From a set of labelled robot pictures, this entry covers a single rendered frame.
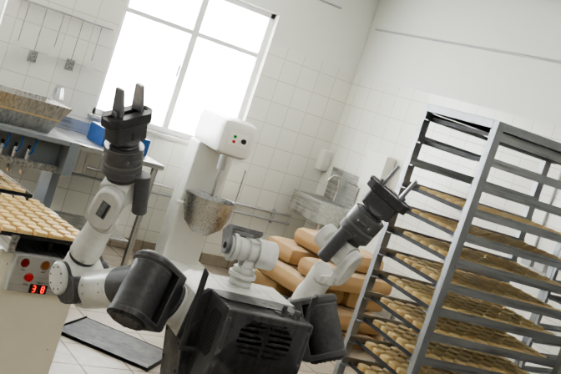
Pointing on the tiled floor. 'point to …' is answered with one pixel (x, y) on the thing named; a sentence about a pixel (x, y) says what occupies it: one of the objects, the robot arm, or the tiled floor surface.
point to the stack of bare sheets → (113, 343)
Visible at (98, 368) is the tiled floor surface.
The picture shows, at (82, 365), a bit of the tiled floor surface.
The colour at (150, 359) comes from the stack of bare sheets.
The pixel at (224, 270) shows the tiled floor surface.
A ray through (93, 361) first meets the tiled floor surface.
